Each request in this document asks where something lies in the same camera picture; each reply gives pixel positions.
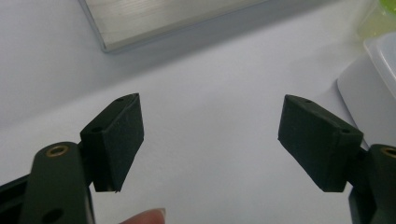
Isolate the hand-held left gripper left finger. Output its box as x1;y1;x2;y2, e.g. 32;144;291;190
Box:
79;92;146;193

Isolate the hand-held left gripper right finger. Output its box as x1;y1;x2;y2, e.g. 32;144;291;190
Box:
277;94;364;193

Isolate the white plastic container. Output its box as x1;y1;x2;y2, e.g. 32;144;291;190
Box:
336;51;396;149

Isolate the translucent container lid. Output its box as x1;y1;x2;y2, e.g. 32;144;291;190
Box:
362;32;396;101

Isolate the aluminium bar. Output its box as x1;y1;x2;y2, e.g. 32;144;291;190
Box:
78;0;270;53

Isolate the green translucent object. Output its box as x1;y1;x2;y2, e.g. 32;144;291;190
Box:
357;0;396;40

